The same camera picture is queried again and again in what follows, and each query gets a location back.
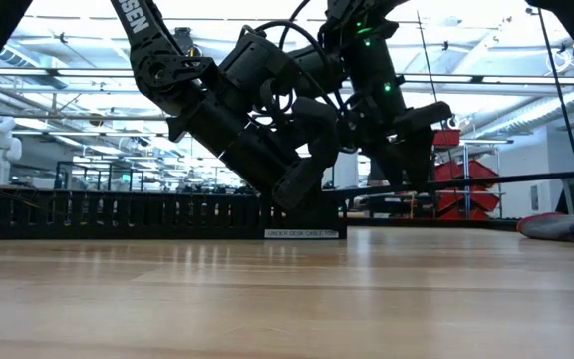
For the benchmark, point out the silver ventilation duct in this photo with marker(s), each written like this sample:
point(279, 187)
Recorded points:
point(541, 112)
point(15, 56)

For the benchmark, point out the grey and red cloth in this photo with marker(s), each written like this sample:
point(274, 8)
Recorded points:
point(551, 227)

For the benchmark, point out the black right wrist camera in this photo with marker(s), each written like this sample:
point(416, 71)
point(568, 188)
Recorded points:
point(424, 115)

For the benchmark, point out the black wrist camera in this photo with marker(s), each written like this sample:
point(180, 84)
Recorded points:
point(424, 115)
point(319, 124)

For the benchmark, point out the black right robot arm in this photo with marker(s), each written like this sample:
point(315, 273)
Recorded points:
point(372, 65)

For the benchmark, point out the red storage bin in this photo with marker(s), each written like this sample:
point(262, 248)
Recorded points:
point(481, 169)
point(481, 201)
point(466, 215)

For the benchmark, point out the red storage box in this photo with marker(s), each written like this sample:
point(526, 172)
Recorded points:
point(447, 138)

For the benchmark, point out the black workstation frame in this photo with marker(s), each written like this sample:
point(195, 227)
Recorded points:
point(58, 174)

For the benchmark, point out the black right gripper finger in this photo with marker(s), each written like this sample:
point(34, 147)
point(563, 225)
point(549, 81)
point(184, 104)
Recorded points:
point(389, 164)
point(420, 159)

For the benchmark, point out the metal storage rack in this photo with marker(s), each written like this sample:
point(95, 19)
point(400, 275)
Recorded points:
point(467, 164)

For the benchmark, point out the black aluminium table frame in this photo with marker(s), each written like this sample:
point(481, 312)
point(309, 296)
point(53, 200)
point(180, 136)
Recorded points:
point(441, 223)

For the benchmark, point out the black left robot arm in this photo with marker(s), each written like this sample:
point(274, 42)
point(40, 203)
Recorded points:
point(207, 114)

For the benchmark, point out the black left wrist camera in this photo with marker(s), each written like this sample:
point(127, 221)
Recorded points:
point(319, 124)

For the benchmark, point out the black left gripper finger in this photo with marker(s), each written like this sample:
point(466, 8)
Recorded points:
point(317, 212)

